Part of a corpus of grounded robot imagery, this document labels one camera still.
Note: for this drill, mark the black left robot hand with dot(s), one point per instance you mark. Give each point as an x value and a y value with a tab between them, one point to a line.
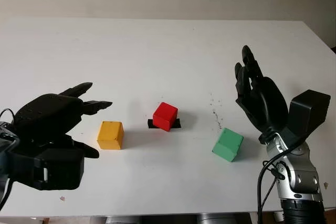
47	116

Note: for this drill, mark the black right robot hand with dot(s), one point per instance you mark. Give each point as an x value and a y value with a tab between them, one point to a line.
267	103

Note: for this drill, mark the green wooden block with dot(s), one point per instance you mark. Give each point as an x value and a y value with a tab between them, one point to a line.
227	145

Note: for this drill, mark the yellow wooden block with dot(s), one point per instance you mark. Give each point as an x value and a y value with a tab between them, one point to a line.
110	136

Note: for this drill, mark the red wooden block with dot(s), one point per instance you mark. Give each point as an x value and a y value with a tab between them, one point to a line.
164	116

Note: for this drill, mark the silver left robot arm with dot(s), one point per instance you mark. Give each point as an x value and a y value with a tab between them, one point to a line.
5	140

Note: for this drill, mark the black tape strip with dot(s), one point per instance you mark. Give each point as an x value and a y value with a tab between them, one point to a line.
176	125

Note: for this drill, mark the small brown scrap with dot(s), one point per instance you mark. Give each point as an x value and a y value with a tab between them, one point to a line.
326	185

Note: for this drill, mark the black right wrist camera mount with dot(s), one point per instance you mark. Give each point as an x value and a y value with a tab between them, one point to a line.
309	113

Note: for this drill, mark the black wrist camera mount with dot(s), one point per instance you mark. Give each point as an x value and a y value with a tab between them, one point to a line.
60	169
309	113

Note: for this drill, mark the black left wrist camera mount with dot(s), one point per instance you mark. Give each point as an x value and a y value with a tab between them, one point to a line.
60	169

